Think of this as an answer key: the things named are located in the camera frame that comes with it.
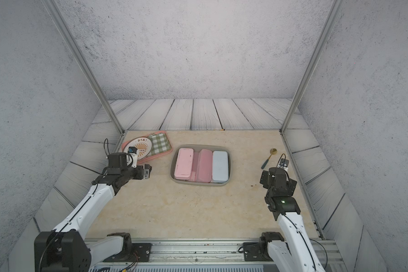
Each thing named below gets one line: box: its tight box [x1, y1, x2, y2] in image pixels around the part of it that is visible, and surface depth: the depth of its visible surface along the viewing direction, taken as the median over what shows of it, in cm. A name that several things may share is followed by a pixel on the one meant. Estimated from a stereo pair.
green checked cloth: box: [147, 132, 172, 156], surface depth 114 cm
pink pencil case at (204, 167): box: [196, 148, 214, 184], surface depth 99 cm
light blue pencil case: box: [211, 150, 230, 184], surface depth 98 cm
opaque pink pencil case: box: [173, 147, 194, 181], surface depth 98 cm
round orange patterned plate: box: [122, 136, 153, 161], surface depth 114 cm
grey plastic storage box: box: [169, 144, 232, 187], surface depth 98 cm
